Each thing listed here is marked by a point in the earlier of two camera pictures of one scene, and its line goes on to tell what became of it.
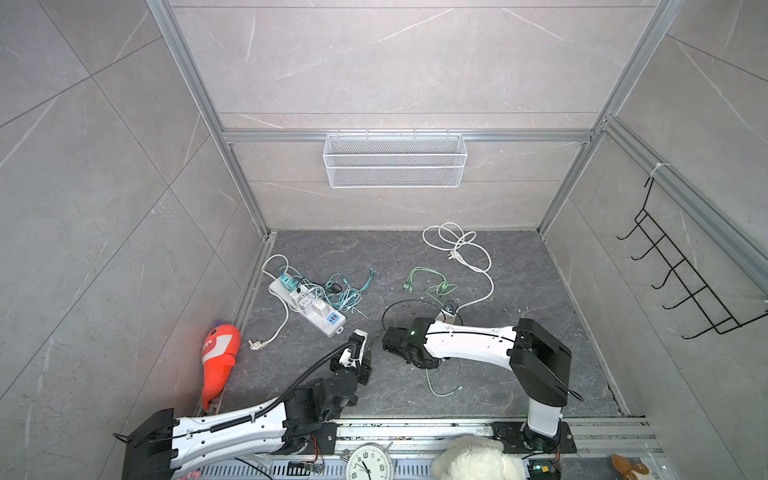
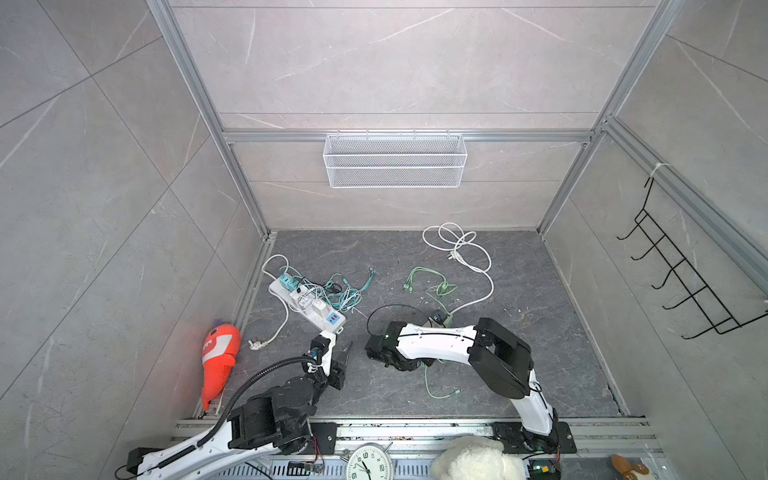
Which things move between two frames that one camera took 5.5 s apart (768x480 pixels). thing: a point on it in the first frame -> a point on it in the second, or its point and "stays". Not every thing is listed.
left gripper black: (366, 368) -> (340, 363)
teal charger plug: (288, 282) stays
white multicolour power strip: (306, 309) stays
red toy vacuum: (219, 353) stays
